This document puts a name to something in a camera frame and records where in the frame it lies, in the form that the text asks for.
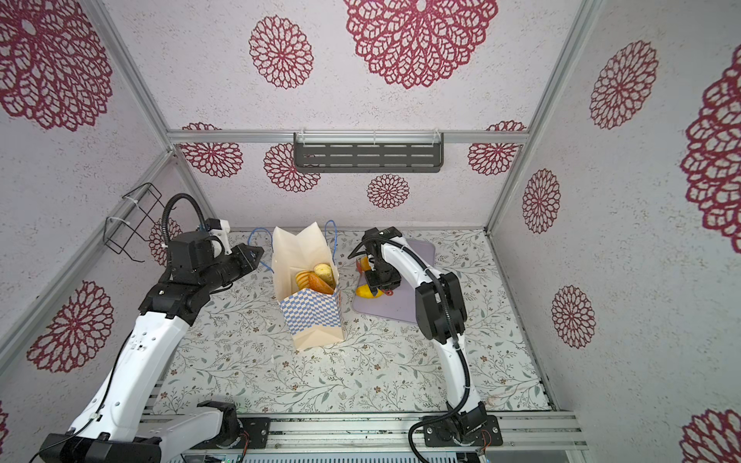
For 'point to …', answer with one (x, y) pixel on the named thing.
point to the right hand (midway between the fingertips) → (381, 286)
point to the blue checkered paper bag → (315, 318)
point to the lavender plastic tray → (400, 305)
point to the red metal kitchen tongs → (358, 265)
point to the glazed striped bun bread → (317, 284)
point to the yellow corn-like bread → (324, 271)
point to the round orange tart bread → (365, 264)
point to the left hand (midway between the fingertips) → (262, 254)
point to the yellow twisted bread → (365, 291)
